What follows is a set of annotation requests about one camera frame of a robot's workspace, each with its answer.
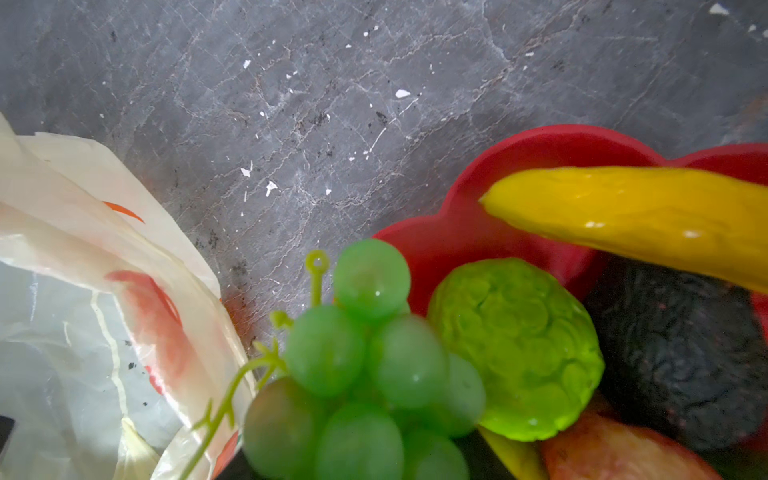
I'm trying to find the red fake peach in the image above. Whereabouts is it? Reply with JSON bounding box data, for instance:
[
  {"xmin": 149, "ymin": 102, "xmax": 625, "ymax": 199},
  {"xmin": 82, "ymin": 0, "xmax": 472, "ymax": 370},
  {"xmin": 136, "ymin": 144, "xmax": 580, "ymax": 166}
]
[{"xmin": 540, "ymin": 409, "xmax": 721, "ymax": 480}]

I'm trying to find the red flower-shaped plate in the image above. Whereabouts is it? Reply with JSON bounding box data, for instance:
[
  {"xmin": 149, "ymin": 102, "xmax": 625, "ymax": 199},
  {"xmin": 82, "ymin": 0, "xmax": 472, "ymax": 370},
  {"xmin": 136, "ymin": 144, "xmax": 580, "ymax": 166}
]
[{"xmin": 371, "ymin": 124, "xmax": 768, "ymax": 454}]

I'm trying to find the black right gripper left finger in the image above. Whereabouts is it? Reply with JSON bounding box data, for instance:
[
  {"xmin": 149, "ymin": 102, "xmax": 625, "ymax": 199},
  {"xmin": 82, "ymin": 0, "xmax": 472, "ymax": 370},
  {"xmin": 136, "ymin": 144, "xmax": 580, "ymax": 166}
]
[{"xmin": 214, "ymin": 450, "xmax": 264, "ymax": 480}]

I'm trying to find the green fake grape bunch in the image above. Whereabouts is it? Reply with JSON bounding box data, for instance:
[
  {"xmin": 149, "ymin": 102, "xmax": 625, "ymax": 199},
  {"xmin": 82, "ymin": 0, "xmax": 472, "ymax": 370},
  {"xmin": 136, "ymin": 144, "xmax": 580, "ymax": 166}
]
[{"xmin": 178, "ymin": 238, "xmax": 487, "ymax": 480}]

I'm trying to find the yellow fake banana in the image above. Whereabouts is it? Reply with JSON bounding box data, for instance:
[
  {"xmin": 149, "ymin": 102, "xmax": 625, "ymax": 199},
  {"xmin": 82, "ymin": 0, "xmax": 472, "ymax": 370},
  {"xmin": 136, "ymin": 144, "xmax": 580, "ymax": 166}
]
[{"xmin": 479, "ymin": 167, "xmax": 767, "ymax": 293}]

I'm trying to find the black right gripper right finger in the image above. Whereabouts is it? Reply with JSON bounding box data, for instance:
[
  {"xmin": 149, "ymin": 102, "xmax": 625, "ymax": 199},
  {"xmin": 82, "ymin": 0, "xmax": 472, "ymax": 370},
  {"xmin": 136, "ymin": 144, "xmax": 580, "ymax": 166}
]
[{"xmin": 453, "ymin": 429, "xmax": 516, "ymax": 480}]

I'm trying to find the green fake custard apple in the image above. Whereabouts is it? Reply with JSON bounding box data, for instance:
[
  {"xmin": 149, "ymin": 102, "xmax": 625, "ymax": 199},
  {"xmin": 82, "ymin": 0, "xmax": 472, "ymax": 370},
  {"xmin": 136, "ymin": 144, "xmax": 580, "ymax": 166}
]
[{"xmin": 427, "ymin": 258, "xmax": 605, "ymax": 442}]

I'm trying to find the yellow fake fruit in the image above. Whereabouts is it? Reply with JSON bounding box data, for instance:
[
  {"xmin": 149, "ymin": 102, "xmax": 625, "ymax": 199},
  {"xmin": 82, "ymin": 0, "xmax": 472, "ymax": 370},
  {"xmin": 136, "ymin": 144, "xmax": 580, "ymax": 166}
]
[{"xmin": 479, "ymin": 427, "xmax": 549, "ymax": 480}]

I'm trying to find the cream printed plastic bag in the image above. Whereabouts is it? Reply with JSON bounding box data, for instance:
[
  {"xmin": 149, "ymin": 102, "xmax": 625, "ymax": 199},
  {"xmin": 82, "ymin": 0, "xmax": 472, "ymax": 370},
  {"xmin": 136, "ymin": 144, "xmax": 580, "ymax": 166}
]
[{"xmin": 1, "ymin": 123, "xmax": 246, "ymax": 479}]

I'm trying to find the dark purple fake eggplant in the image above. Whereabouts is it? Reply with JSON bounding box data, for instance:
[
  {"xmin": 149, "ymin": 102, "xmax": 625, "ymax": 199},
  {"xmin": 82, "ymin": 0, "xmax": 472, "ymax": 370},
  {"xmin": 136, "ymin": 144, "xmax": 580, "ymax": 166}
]
[{"xmin": 584, "ymin": 257, "xmax": 767, "ymax": 451}]

